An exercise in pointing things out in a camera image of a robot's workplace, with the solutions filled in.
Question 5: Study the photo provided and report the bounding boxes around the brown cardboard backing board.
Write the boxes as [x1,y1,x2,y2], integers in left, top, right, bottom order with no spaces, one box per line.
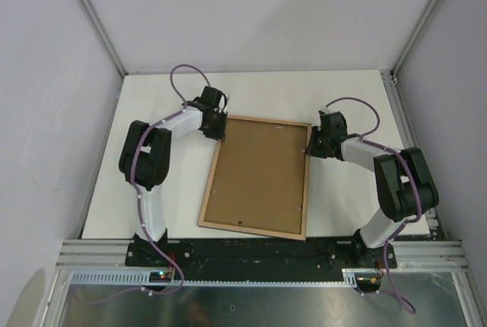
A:
[203,119,308,237]

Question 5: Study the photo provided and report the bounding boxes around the wooden picture frame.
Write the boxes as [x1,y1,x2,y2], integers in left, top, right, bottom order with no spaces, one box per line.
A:
[196,114,313,243]

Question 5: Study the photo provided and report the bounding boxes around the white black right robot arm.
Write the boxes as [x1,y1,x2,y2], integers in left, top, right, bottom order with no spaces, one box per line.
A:
[305,110,439,267]

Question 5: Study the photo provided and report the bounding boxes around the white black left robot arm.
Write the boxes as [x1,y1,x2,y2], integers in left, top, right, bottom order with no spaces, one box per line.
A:
[119,86,228,266]

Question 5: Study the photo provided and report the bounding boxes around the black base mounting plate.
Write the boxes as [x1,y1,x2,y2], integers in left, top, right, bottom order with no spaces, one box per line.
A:
[125,236,397,283]

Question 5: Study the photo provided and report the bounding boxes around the right side aluminium rail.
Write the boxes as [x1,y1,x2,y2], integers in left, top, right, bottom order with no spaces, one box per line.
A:
[379,70,441,238]

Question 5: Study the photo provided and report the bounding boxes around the aluminium rail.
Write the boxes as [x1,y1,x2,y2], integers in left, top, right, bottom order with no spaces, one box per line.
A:
[379,70,441,238]
[57,240,470,272]

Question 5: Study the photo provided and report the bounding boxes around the grey slotted cable duct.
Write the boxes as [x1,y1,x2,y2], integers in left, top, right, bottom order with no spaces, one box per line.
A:
[71,270,357,288]

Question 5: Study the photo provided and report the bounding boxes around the aluminium front rail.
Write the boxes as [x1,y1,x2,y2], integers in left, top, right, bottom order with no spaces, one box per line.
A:
[57,240,470,272]

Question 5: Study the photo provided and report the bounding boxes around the left aluminium corner post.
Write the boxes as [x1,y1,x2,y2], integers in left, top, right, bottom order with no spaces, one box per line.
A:
[76,0,127,78]

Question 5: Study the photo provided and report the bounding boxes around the aluminium corner post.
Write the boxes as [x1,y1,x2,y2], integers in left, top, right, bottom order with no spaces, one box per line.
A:
[76,0,127,78]
[390,0,443,80]

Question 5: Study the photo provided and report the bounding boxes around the right aluminium corner post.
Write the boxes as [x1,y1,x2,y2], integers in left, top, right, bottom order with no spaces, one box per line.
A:
[390,0,443,80]

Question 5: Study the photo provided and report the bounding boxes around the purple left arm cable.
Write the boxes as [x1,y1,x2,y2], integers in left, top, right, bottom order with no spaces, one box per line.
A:
[72,63,208,305]

